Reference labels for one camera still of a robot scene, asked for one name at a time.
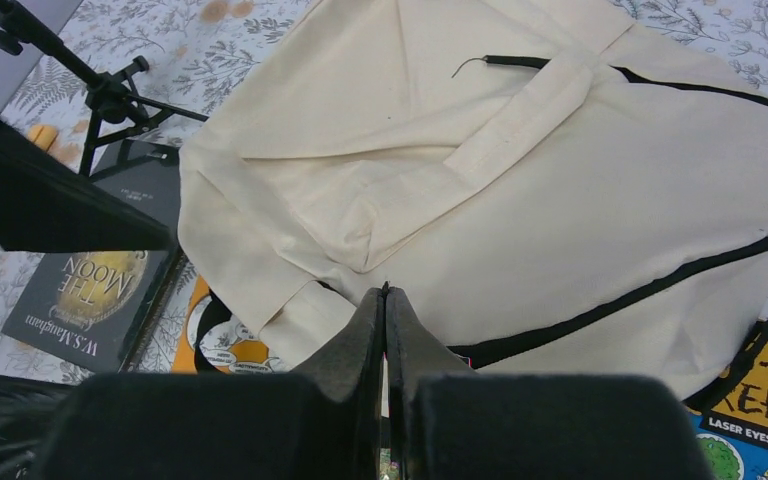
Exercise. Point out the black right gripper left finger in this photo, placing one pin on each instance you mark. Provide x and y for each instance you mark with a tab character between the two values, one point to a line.
320	420

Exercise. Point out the yellow treehouse paperback book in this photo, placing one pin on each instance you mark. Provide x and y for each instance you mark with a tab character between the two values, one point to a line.
731	414

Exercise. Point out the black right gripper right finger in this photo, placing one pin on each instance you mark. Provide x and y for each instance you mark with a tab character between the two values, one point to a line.
448	421

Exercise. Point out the black moon paperback book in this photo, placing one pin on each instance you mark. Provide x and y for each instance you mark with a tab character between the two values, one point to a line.
89	308

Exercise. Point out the beige canvas backpack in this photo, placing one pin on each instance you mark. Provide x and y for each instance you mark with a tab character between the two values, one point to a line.
556	187

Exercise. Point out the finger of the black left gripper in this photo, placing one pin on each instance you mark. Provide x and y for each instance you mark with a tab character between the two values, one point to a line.
46	207

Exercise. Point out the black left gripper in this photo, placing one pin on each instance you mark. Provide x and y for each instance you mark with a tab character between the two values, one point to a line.
27	409

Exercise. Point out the orange comic paperback book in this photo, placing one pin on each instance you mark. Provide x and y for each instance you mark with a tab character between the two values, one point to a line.
213	339

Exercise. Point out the black mini tripod stand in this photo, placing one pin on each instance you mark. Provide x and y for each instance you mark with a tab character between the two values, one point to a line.
118	111

